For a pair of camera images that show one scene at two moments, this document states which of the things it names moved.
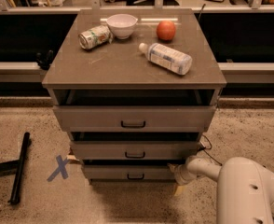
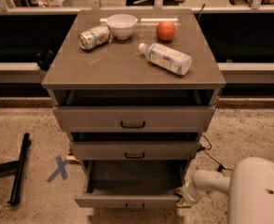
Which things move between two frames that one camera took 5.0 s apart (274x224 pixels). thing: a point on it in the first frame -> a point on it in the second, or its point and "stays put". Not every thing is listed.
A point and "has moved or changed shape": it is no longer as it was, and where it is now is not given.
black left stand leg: [17, 165] stays put
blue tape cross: [61, 168] stays put
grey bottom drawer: [128, 173] has moved or changed shape
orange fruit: [166, 30] stays put
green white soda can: [95, 37] stays put
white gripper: [183, 175] -> [189, 193]
